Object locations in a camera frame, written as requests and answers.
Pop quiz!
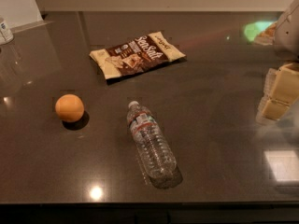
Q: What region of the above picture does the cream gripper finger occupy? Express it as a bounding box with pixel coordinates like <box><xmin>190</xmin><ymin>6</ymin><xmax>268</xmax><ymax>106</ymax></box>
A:
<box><xmin>263</xmin><ymin>63</ymin><xmax>299</xmax><ymax>105</ymax></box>
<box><xmin>256</xmin><ymin>96</ymin><xmax>289</xmax><ymax>124</ymax></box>

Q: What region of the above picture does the orange fruit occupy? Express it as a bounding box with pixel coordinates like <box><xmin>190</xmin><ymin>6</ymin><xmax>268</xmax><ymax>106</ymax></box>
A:
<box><xmin>55</xmin><ymin>94</ymin><xmax>84</xmax><ymax>122</ymax></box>

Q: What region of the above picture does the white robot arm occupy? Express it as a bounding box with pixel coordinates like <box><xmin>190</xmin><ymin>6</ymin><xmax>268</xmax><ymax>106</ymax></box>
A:
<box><xmin>256</xmin><ymin>0</ymin><xmax>299</xmax><ymax>125</ymax></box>

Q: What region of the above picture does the green snack bag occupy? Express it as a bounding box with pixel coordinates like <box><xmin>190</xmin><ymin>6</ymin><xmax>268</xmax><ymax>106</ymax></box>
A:
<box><xmin>244</xmin><ymin>21</ymin><xmax>277</xmax><ymax>46</ymax></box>

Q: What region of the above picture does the brown chip bag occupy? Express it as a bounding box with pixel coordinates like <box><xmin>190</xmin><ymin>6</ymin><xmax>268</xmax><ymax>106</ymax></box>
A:
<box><xmin>90</xmin><ymin>32</ymin><xmax>185</xmax><ymax>79</ymax></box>

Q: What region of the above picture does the clear plastic water bottle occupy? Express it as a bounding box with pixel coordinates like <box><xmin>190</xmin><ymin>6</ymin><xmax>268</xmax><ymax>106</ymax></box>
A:
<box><xmin>127</xmin><ymin>101</ymin><xmax>177</xmax><ymax>179</ymax></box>

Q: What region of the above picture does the white container at left edge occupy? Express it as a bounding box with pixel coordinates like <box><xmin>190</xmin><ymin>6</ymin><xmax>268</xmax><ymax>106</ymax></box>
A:
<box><xmin>0</xmin><ymin>17</ymin><xmax>14</xmax><ymax>44</ymax></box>

